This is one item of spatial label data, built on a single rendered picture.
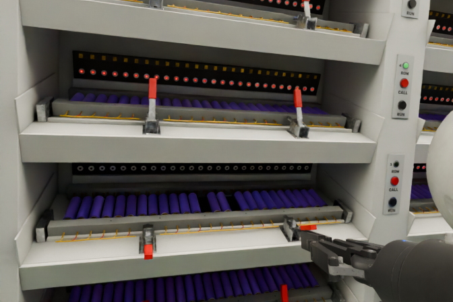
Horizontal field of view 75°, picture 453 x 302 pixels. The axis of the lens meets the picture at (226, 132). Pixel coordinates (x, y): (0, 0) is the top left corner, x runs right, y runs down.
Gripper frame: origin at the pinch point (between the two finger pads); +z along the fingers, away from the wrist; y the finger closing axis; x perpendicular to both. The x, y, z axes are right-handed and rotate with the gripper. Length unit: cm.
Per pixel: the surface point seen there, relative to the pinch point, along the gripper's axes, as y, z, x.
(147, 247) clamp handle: -26.7, 2.9, 0.7
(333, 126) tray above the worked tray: 9.7, 6.6, 20.9
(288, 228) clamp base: -1.0, 7.5, 1.2
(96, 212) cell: -35.6, 13.9, 5.0
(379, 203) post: 17.9, 4.8, 5.4
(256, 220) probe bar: -6.0, 11.1, 2.4
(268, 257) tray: -5.1, 7.7, -3.8
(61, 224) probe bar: -40.3, 10.6, 3.5
